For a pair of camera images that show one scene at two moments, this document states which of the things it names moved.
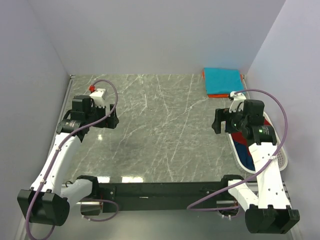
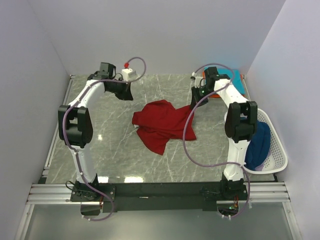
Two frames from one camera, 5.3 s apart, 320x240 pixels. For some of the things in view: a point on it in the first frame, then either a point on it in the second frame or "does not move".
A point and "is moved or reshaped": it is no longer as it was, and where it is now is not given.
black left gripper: (110, 122) -> (126, 94)
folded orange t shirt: (219, 95) does not move
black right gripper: (224, 114) -> (195, 97)
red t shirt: (241, 139) is moved or reshaped
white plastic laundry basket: (282, 152) does not move
